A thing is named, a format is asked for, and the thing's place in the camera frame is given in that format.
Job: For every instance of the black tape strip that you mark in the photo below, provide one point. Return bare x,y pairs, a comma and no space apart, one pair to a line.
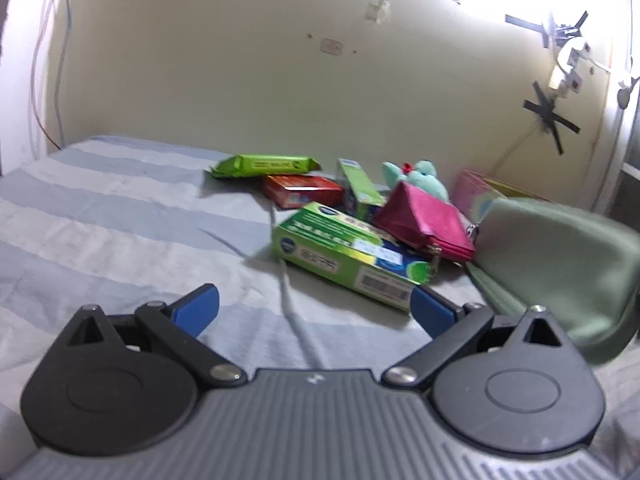
545,26

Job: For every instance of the beige wall bracket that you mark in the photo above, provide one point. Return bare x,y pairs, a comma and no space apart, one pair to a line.
377,9

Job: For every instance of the large green cardboard box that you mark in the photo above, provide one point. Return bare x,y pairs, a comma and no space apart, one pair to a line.
345,252

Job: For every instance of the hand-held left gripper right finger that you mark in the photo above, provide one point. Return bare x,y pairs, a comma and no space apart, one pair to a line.
430,312

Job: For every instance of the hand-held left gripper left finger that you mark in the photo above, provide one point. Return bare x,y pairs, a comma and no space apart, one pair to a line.
197,310

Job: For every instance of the striped bed sheet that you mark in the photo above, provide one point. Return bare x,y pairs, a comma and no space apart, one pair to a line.
100,220

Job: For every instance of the white wall-mounted device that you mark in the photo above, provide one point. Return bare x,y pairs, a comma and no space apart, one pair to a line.
570,62

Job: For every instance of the white window frame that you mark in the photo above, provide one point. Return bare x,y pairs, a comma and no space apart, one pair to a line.
617,150

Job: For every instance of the small green and blue box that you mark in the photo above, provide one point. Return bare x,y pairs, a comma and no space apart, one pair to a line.
357,187

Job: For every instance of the black tape cross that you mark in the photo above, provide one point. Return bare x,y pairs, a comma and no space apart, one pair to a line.
550,116

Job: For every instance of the white wall plate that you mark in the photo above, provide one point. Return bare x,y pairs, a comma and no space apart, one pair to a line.
331,46

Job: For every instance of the teal plush toy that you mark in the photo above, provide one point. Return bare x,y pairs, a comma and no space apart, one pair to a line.
419,175

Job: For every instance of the green wipes packet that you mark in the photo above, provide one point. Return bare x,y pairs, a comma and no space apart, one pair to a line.
265,166

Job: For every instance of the magenta zip pouch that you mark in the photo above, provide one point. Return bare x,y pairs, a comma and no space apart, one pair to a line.
425,222

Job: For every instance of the pink tin box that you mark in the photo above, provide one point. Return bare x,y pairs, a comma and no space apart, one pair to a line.
475,187

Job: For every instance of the red cardboard box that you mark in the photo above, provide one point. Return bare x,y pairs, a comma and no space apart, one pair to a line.
300,191

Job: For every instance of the sage green cloth bag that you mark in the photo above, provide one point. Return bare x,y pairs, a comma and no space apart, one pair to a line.
555,265

